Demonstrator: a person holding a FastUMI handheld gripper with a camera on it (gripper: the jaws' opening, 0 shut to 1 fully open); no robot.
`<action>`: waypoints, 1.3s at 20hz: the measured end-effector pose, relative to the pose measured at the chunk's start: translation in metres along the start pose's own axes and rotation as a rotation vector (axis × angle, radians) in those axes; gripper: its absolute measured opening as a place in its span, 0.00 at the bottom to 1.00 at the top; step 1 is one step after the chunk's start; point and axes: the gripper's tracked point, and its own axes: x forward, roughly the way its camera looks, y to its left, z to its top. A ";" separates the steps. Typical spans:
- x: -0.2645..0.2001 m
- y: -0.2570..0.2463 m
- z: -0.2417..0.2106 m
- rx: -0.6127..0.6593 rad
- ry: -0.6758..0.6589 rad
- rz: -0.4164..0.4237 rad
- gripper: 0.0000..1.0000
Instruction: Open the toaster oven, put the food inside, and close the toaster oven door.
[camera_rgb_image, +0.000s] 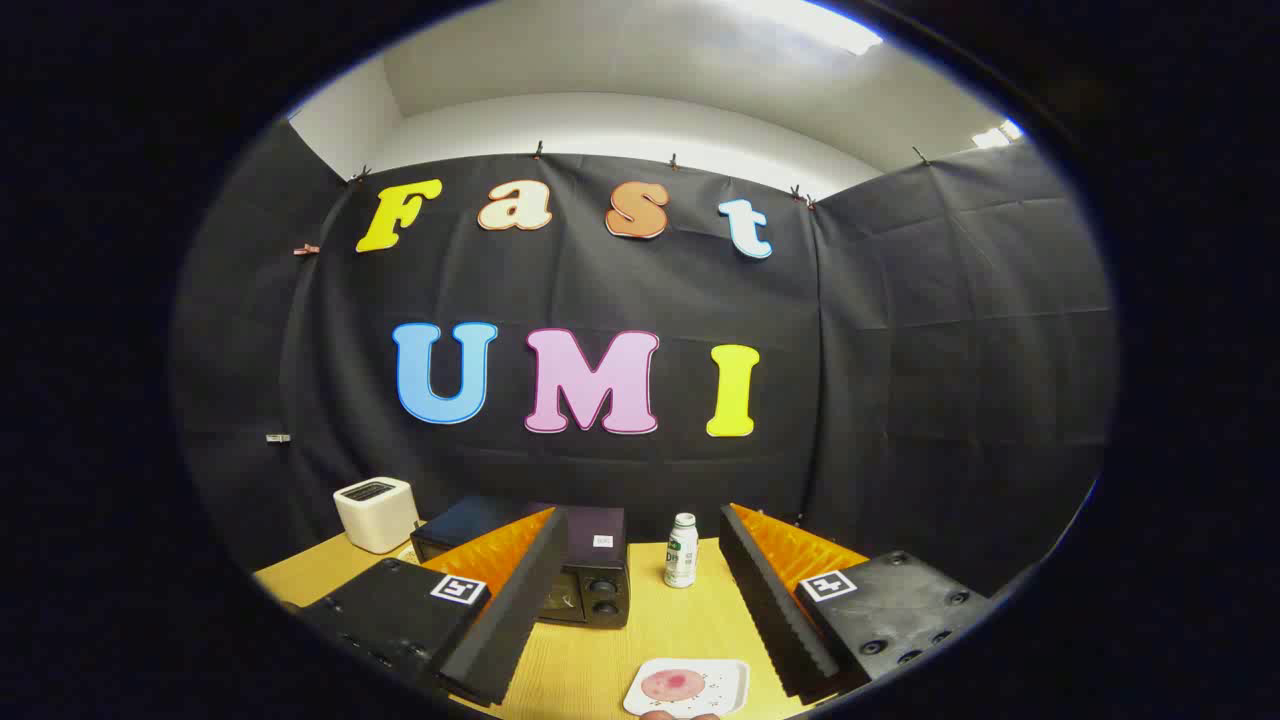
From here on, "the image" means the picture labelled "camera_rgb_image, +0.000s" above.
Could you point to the white pop-up toaster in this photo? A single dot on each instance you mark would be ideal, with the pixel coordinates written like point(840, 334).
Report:
point(375, 515)

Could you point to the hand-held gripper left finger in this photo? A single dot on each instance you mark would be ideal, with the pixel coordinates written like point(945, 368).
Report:
point(520, 610)

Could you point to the white bottle green label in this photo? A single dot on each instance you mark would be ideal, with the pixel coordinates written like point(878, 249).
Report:
point(681, 560)

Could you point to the black backdrop cloth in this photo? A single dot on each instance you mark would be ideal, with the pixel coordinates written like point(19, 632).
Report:
point(900, 400)

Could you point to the black toaster oven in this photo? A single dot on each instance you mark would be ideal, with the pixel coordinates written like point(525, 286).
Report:
point(600, 560)

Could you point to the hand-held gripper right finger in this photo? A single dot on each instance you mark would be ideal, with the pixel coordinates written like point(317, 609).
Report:
point(770, 610)

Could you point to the pink round bun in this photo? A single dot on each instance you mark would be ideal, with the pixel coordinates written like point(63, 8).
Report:
point(672, 685)

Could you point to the white square plate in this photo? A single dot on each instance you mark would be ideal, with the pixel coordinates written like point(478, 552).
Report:
point(722, 680)

